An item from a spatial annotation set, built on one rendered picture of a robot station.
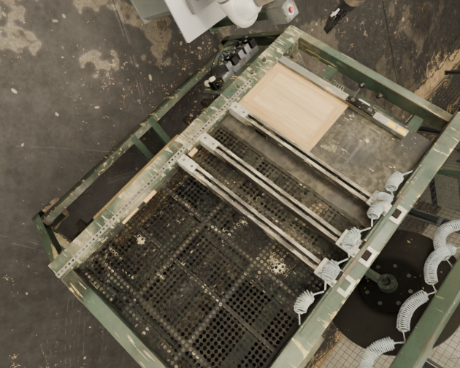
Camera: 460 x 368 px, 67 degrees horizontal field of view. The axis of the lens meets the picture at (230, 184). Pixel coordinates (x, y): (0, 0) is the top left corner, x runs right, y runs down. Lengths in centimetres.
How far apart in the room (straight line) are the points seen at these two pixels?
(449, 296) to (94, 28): 278
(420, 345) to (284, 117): 145
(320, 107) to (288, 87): 25
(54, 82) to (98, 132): 45
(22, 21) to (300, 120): 188
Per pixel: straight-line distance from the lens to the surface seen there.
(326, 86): 242
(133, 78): 295
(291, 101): 235
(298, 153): 210
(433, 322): 218
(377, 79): 252
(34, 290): 321
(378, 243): 198
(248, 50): 254
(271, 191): 199
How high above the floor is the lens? 275
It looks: 50 degrees down
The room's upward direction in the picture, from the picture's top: 114 degrees clockwise
